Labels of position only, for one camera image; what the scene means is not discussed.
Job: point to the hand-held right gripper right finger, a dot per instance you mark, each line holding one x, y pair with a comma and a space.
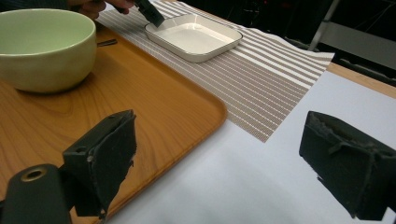
348, 168

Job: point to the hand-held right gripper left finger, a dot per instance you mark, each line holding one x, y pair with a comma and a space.
106, 155

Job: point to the white square plate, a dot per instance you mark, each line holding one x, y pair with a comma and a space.
193, 37

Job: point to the dark wooden chopstick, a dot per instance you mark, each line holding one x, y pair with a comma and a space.
107, 42

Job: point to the wooden tray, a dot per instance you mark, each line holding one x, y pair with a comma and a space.
140, 102

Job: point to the green bowl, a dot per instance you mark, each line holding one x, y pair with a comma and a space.
46, 68

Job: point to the white table cover sheet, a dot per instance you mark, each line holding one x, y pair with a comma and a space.
249, 174

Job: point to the striped placemat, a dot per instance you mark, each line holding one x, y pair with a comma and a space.
264, 93

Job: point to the white table frame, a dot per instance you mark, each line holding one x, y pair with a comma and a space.
358, 40

